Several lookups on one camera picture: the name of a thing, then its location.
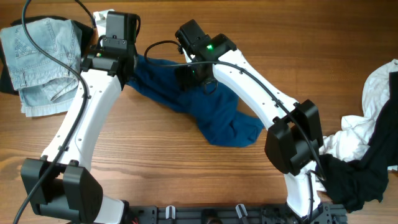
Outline blue polo shirt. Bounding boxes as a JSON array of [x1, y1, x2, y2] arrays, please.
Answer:
[[127, 55, 264, 147]]

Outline white t-shirt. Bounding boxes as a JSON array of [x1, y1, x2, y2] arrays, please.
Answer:
[[320, 59, 397, 162]]

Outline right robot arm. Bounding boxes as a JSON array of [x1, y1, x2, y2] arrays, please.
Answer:
[[175, 19, 323, 222]]

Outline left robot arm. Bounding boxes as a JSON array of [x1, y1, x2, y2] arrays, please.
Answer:
[[14, 11, 141, 223]]

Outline folded light blue jeans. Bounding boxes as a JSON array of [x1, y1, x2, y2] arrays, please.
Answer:
[[1, 18, 82, 117]]

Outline folded black garment under jeans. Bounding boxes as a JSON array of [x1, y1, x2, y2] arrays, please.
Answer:
[[1, 16, 94, 95]]

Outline black garment at right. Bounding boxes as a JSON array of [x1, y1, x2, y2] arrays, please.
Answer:
[[320, 72, 397, 212]]

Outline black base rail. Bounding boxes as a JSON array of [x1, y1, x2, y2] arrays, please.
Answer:
[[128, 203, 348, 224]]

